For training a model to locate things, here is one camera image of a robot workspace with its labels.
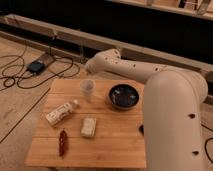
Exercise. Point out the clear plastic cup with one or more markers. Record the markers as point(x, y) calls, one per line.
point(87, 87)

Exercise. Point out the white sponge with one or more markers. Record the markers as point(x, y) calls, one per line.
point(88, 128)

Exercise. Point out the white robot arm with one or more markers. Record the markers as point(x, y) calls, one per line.
point(171, 109)

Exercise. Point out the blue power adapter box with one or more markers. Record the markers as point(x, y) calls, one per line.
point(35, 67)

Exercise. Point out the red chili pepper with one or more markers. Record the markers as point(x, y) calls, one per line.
point(62, 143)

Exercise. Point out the wooden shelf rail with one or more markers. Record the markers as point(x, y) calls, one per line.
point(100, 41)

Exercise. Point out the white plastic bottle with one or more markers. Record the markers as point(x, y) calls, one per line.
point(60, 112)

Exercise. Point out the wooden table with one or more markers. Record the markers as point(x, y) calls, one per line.
point(94, 135)

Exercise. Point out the black eraser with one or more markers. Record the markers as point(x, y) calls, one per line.
point(141, 129)

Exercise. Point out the dark blue bowl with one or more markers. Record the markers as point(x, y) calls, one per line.
point(123, 96)

